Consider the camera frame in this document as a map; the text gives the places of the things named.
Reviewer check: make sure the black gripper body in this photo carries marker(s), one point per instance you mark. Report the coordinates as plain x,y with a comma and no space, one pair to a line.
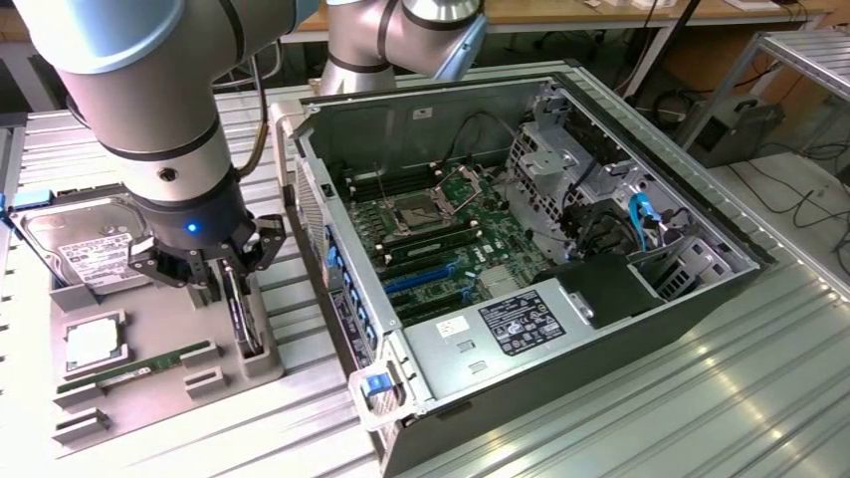
199,219

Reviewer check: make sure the black graphics card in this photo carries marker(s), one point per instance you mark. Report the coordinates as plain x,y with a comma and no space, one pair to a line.
240,309

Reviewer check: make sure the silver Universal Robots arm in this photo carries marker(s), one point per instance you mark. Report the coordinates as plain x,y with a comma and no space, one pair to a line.
132,99

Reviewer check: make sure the silver hard disk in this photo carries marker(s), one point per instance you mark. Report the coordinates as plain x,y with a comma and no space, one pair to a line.
85,249

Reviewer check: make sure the silver CPU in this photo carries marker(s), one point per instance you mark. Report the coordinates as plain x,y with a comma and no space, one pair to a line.
92,343

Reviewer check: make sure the green RAM stick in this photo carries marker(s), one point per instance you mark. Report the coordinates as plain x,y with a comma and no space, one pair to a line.
132,368

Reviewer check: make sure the thin locking lever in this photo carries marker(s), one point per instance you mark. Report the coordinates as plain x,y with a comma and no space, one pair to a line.
383,184

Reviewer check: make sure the CPU socket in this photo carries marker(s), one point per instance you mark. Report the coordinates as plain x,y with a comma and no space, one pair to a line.
417,214

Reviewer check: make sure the black RAM stick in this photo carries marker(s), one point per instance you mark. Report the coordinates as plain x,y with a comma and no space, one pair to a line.
431,250

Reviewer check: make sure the blue disk carrier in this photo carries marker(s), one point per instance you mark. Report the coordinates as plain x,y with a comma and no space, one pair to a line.
33,199

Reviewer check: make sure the black expansion slot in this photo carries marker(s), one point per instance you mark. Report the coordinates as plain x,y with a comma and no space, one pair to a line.
428,305

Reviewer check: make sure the grey parts rack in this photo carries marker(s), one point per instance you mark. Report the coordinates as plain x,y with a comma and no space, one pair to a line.
165,408

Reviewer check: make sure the blue case latch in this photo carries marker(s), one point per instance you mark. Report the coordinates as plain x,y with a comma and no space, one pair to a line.
373,386

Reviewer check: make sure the metal socket cover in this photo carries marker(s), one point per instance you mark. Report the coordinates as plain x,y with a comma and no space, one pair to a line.
478,190

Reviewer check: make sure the green motherboard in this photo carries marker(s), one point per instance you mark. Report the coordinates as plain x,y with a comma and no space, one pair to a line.
491,249

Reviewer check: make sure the silver chipset heatsink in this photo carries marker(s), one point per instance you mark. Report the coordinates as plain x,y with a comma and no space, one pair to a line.
499,280

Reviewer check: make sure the grey power supply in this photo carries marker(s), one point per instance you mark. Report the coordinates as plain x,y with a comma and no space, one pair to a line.
464,358

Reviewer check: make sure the metal drive cage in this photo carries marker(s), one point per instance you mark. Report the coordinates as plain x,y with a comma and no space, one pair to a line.
538,164

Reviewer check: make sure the black plastic shroud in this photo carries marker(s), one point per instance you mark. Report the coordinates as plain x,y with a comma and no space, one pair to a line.
598,289

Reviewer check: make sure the metal disk bay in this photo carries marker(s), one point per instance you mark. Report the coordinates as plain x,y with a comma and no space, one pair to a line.
690,269

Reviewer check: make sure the open black PC case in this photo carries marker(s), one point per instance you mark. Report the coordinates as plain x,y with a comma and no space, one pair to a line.
663,358

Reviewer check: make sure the wooden desk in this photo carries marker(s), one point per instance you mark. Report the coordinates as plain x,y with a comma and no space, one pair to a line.
564,12

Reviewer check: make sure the black box device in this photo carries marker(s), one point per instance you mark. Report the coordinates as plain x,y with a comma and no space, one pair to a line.
736,134

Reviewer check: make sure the aluminium frame table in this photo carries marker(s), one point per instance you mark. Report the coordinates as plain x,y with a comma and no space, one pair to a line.
810,55

